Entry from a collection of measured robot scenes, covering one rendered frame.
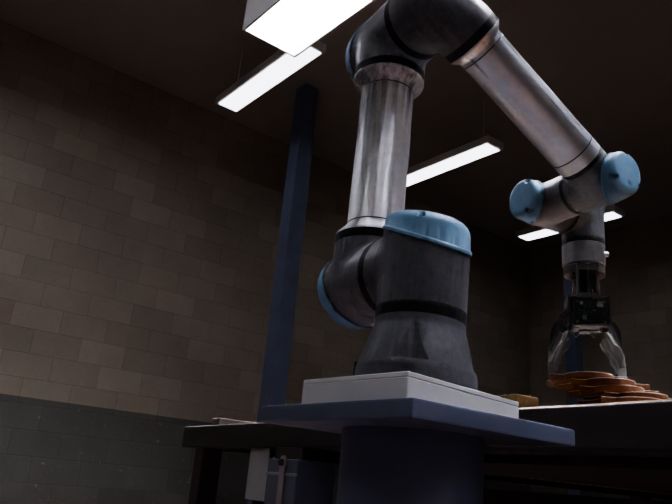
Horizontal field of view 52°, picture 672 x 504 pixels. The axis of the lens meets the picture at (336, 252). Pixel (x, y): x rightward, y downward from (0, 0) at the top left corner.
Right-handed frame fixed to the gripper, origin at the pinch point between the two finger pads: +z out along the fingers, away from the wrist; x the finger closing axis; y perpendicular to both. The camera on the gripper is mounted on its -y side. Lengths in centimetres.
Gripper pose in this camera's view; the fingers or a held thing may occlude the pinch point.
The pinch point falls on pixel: (586, 381)
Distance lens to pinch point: 130.6
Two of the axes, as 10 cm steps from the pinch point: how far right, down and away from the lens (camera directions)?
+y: -2.1, -3.3, -9.2
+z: -0.8, 9.4, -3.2
